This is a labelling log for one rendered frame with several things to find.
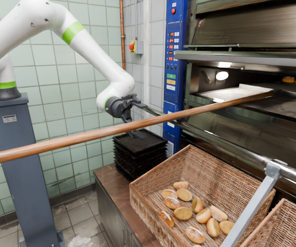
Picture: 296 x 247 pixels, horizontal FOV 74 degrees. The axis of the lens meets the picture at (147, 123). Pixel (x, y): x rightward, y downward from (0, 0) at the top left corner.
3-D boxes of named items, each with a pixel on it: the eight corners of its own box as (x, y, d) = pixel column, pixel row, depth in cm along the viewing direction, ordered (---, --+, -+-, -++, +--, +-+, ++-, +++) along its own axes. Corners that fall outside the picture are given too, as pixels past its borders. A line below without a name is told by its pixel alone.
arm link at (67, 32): (32, 16, 87) (47, -7, 84) (46, 20, 99) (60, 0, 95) (64, 47, 91) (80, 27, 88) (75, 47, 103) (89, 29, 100)
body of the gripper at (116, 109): (125, 98, 90) (136, 102, 82) (126, 115, 93) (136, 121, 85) (110, 100, 86) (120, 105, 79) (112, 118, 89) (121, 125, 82)
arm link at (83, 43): (70, 50, 100) (68, 42, 89) (86, 35, 102) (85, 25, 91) (122, 100, 108) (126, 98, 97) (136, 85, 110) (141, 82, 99)
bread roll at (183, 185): (189, 180, 126) (191, 189, 124) (186, 183, 132) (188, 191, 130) (173, 181, 125) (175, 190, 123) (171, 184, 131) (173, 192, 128)
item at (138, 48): (137, 53, 167) (137, 40, 164) (143, 54, 160) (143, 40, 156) (129, 53, 164) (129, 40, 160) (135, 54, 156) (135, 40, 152)
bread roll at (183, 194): (189, 203, 115) (191, 203, 119) (193, 192, 116) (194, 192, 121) (174, 197, 120) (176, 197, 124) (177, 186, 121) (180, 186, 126)
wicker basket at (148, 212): (187, 176, 143) (190, 142, 133) (266, 234, 99) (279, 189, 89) (128, 204, 118) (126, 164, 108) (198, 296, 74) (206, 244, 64)
